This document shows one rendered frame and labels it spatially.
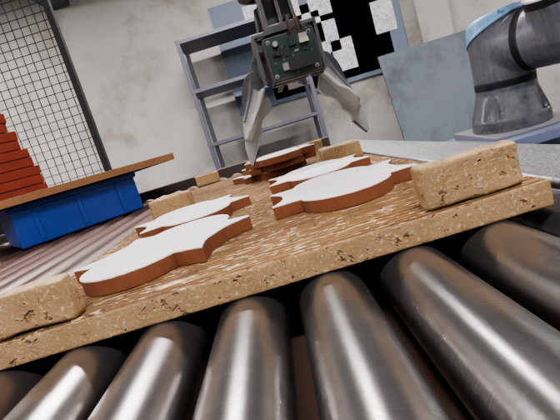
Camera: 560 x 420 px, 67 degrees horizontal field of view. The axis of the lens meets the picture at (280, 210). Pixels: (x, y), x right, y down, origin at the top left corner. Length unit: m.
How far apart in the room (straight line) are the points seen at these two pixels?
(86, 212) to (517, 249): 1.03
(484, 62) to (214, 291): 0.82
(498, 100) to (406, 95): 3.32
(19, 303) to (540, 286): 0.27
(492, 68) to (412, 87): 3.35
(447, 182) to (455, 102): 4.13
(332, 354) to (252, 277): 0.09
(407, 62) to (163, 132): 2.47
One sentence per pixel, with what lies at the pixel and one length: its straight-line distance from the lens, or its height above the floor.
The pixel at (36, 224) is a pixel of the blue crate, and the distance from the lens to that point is 1.13.
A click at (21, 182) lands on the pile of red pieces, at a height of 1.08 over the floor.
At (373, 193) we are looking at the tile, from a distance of 0.32.
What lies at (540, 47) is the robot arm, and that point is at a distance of 0.92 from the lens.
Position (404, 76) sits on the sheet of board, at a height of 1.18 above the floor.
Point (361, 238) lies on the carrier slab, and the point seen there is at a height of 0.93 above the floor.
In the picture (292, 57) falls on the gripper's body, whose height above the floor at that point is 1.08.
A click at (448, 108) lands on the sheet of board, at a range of 4.34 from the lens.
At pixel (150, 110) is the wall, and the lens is 4.46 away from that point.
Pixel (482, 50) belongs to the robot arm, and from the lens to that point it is 0.98.
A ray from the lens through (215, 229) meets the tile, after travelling 0.33.
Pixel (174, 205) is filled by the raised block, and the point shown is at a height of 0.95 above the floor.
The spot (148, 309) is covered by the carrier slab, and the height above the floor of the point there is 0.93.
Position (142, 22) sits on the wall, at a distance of 4.59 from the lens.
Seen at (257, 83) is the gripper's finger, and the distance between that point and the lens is 0.53.
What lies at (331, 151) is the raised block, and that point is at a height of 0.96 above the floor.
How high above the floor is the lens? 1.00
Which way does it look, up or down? 10 degrees down
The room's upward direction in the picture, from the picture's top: 17 degrees counter-clockwise
